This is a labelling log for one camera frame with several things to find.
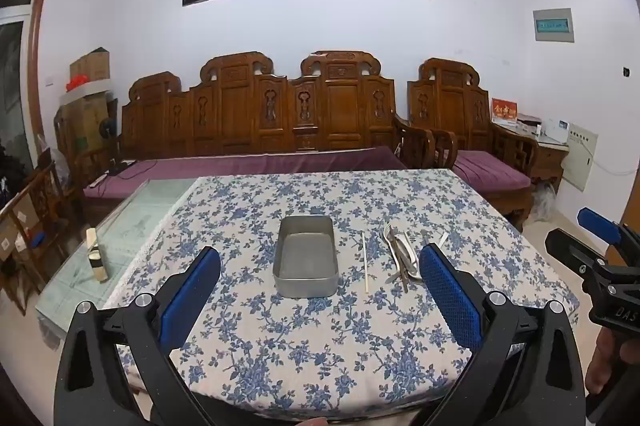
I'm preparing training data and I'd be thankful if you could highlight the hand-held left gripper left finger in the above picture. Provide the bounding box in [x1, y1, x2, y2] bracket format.
[54, 247, 222, 426]

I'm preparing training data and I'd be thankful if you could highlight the wooden chair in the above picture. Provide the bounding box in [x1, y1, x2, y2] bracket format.
[0, 161, 73, 313]

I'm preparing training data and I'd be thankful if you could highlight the white spoon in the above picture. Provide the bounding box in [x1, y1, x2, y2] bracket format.
[396, 232, 422, 281]

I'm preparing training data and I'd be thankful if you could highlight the large brown cardboard box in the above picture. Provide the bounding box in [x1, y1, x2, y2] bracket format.
[55, 94, 119, 153]

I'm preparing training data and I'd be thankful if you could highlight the wooden door frame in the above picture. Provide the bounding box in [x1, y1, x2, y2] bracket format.
[27, 0, 54, 139]

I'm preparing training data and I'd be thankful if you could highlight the small brown cardboard box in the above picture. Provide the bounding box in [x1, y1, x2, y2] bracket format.
[69, 48, 111, 82]

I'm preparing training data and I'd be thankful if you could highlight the wooden side table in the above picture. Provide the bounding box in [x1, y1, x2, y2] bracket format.
[500, 126, 571, 193]

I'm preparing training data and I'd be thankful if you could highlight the carved wooden armchair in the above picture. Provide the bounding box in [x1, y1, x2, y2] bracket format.
[407, 58, 541, 233]

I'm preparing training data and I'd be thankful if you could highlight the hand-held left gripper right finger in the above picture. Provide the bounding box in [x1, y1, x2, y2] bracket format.
[419, 243, 587, 426]

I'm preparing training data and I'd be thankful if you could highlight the small beige and black bottle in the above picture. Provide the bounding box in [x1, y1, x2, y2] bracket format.
[85, 228, 110, 283]

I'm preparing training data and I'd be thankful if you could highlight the white wall panel door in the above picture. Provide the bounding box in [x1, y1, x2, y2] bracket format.
[562, 123, 599, 193]

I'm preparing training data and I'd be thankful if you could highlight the rectangular metal tin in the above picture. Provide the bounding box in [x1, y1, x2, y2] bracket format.
[272, 215, 339, 299]

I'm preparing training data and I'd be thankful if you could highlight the black small fan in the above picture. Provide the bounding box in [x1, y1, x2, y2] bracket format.
[98, 118, 136, 175]

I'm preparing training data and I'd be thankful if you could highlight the red gift box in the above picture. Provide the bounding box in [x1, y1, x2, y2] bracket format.
[491, 98, 517, 127]

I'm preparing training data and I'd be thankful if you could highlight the flat white box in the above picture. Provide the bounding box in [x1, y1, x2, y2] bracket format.
[60, 80, 111, 105]

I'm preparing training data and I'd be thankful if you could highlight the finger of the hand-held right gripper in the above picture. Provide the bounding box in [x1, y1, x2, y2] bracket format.
[544, 229, 608, 293]
[576, 207, 640, 257]

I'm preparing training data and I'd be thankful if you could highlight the blue floral tablecloth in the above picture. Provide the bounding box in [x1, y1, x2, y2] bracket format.
[102, 168, 581, 422]

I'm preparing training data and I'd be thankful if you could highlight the carved wooden sofa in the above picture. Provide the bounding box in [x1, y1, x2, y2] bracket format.
[80, 50, 451, 227]

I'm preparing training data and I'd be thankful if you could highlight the purple armchair cushion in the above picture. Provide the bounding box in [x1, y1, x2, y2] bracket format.
[452, 150, 532, 193]

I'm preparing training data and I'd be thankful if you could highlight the grey wall electrical box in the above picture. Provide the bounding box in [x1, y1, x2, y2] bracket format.
[532, 8, 575, 42]

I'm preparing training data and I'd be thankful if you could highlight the clear plastic bag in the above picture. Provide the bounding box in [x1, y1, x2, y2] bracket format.
[531, 182, 557, 223]

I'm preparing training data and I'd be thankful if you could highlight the long purple sofa cushion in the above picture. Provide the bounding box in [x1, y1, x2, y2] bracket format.
[82, 146, 408, 201]

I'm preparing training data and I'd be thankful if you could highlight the white device with blue label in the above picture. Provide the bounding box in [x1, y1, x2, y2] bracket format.
[542, 119, 571, 141]

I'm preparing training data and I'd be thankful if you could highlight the person's right hand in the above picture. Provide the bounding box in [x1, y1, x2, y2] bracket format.
[585, 331, 623, 397]

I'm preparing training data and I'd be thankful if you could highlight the black clothing pile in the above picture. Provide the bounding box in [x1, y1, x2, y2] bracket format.
[0, 141, 32, 207]

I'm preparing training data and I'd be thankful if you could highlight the white plastic fork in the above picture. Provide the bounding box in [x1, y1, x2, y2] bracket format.
[383, 223, 407, 277]

